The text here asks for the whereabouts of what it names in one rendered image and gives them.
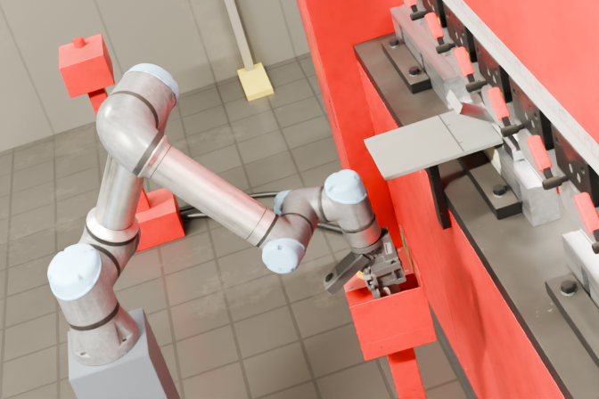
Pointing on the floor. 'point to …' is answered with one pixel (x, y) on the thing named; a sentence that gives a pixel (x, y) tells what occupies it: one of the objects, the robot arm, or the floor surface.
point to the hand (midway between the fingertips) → (382, 313)
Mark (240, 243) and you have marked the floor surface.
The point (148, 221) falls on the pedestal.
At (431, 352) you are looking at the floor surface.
